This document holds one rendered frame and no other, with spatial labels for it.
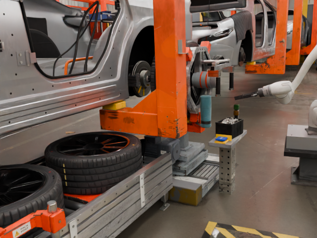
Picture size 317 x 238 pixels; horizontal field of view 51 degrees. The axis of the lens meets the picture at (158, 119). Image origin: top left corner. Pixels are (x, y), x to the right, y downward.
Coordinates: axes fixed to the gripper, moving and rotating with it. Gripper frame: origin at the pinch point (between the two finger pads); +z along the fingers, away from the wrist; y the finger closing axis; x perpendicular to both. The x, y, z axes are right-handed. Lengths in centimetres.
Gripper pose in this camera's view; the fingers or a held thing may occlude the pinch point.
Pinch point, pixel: (238, 97)
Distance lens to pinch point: 281.4
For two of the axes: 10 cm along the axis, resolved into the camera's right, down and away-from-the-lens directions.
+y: -4.2, 2.3, -8.8
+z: -8.7, 1.9, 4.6
